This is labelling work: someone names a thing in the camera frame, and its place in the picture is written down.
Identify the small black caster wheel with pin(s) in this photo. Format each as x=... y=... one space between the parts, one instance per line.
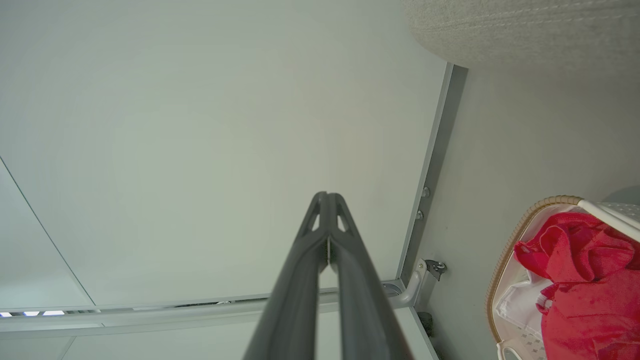
x=436 y=268

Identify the red basketball jersey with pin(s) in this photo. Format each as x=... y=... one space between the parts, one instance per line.
x=590 y=320

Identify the grey metal partition frame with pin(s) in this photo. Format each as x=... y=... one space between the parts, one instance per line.
x=434 y=160

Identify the white cloth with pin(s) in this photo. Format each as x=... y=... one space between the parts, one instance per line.
x=517 y=310

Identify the light grey partition foot bracket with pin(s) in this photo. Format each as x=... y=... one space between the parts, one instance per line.
x=412 y=287

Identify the red garment white trim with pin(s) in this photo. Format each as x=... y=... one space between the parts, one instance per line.
x=575 y=245

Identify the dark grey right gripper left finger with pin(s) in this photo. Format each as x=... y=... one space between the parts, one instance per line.
x=295 y=280

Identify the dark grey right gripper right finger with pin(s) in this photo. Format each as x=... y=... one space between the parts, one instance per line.
x=365 y=300

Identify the grey fabric ottoman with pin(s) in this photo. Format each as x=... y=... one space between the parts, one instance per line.
x=525 y=27

